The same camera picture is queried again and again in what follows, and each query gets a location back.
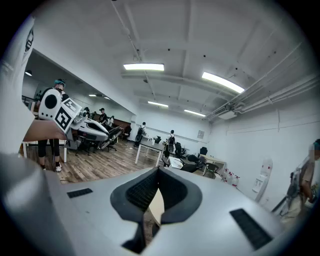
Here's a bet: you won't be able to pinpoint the beige-topped table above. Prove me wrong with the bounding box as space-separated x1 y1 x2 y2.
199 153 228 174

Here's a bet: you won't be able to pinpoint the person's left forearm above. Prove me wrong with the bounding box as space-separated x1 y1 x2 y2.
22 119 68 142

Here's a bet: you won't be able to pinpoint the white ceiling pipes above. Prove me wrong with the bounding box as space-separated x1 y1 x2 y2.
206 74 320 120

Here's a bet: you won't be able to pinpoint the white water dispenser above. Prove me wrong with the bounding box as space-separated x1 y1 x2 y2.
251 156 274 202

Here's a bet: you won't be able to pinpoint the rectangular ceiling light panel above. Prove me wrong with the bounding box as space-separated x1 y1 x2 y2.
183 108 207 118
147 100 169 108
201 71 246 94
122 62 165 72

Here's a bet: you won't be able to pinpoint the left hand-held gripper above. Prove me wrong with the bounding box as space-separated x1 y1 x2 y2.
37 87 125 151

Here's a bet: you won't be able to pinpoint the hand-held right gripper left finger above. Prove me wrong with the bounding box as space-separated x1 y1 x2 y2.
46 166 160 256

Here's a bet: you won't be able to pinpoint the white box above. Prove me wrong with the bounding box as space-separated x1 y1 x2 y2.
168 156 186 169

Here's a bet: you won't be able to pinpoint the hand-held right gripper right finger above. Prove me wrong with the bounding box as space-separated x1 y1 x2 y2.
149 166 289 256

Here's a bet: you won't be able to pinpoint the white-legged desk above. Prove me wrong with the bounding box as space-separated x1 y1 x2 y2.
21 138 69 164

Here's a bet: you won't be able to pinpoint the dark mesh chair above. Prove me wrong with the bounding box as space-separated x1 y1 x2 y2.
201 162 221 180

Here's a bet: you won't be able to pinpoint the white-legged dark table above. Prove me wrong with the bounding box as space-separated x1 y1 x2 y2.
134 139 166 167

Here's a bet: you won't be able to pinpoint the person's white shirt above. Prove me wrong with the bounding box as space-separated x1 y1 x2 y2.
0 14 36 161

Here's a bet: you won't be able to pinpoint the ceiling air conditioner unit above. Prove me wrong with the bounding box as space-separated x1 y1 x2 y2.
217 109 238 121

